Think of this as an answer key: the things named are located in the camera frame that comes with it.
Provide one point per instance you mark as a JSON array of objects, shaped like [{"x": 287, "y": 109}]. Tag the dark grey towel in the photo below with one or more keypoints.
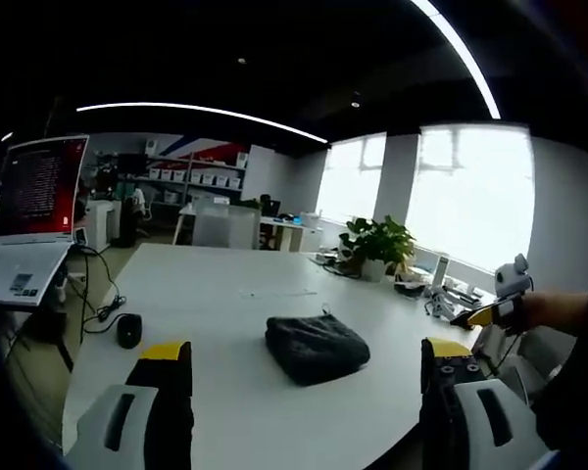
[{"x": 313, "y": 347}]

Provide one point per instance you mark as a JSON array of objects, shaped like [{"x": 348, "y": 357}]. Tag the green potted plant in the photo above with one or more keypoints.
[{"x": 379, "y": 242}]

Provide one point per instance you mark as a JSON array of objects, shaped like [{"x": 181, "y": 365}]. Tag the white cabinet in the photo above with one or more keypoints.
[{"x": 98, "y": 225}]

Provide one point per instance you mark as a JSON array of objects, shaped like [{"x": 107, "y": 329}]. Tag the small white robot figure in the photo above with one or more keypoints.
[{"x": 438, "y": 301}]

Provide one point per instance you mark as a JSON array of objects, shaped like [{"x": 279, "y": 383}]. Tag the shelf with white storage boxes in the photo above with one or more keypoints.
[{"x": 196, "y": 178}]

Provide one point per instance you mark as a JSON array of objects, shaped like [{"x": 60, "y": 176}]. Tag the black computer mouse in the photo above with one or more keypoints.
[{"x": 129, "y": 330}]

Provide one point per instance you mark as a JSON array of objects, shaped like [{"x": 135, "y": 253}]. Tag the white laptop with red screen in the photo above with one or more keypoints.
[{"x": 32, "y": 215}]

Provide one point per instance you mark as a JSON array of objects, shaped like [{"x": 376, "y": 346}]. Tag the white plant pot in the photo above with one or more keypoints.
[{"x": 374, "y": 270}]

